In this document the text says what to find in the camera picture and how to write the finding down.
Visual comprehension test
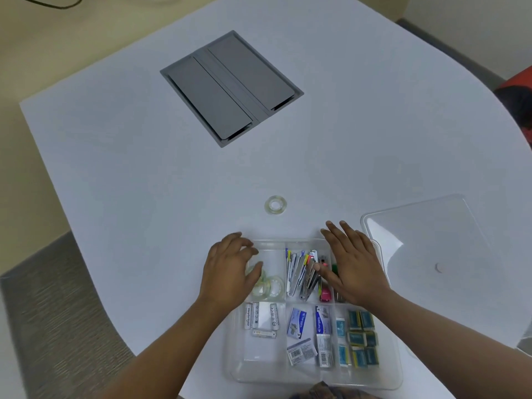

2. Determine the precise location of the orange and black chair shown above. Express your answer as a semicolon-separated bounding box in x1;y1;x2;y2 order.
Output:
495;65;532;142

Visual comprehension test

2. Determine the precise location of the person's left forearm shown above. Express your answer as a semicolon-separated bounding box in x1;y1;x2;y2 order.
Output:
100;296;247;399

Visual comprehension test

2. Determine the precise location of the pile of silver metal clippers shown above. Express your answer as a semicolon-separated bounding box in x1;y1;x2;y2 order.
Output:
286;248;330;300

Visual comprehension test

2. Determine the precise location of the dark blue staple box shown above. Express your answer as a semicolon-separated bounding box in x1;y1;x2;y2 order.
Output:
314;305;332;335

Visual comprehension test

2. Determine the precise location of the grey table cable hatch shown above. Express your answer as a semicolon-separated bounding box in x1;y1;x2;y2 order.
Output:
160;30;304;148

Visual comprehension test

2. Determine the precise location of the white labelled staple box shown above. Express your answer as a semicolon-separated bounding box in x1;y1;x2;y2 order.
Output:
286;339;318;365

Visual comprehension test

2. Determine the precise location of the person's right forearm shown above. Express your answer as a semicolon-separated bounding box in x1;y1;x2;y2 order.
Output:
348;287;532;399

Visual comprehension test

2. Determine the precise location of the person's patterned clothing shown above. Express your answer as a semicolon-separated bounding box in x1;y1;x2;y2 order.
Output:
290;381;368;399

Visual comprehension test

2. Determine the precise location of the black cable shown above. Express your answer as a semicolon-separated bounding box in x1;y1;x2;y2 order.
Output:
12;0;86;10

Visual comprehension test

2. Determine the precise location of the pile of small blue boxes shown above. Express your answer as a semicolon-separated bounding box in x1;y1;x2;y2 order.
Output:
336;310;380;369

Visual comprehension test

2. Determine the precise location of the clear plastic organizer tray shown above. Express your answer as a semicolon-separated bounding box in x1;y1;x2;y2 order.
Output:
226;238;404;391

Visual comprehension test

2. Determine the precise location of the white battery pack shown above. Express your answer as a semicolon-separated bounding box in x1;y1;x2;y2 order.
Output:
253;302;272;329

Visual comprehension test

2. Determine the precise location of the person's left hand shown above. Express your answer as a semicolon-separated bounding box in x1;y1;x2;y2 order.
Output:
199;232;266;308

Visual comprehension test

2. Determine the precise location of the clear plastic lid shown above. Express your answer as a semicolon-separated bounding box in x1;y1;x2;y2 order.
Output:
360;194;532;354

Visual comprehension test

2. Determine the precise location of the person's right hand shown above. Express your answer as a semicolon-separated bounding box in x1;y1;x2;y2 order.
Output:
314;220;394;306

